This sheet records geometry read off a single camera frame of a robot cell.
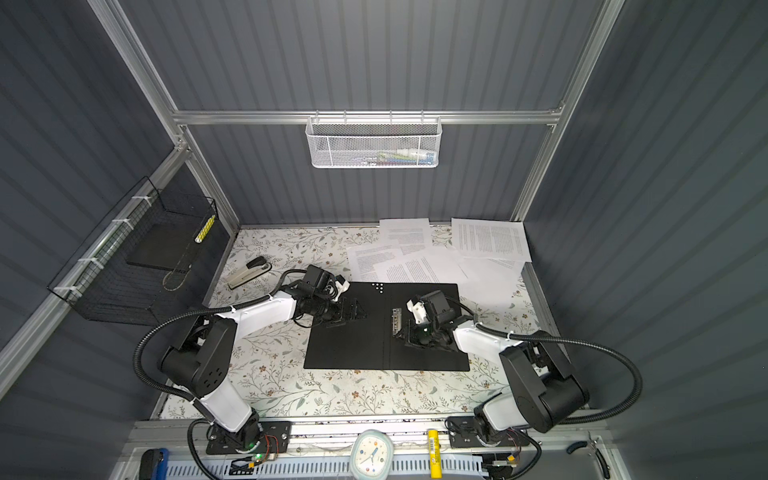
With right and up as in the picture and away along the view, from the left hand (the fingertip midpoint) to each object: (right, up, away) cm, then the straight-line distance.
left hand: (358, 319), depth 89 cm
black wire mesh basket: (-51, +17, -16) cm, 56 cm away
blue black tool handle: (-45, -29, -21) cm, 57 cm away
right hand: (+13, -6, -2) cm, 14 cm away
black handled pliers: (+59, -26, -17) cm, 67 cm away
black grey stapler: (-38, +15, +14) cm, 43 cm away
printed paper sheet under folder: (-1, +18, +20) cm, 27 cm away
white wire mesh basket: (+3, +66, +34) cm, 74 cm away
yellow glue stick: (+20, -28, -20) cm, 40 cm away
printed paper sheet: (+49, +25, +26) cm, 61 cm away
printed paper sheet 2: (+29, +16, +20) cm, 38 cm away
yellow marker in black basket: (-41, +27, -8) cm, 50 cm away
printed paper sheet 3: (+45, +10, +16) cm, 49 cm away
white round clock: (+6, -27, -21) cm, 35 cm away
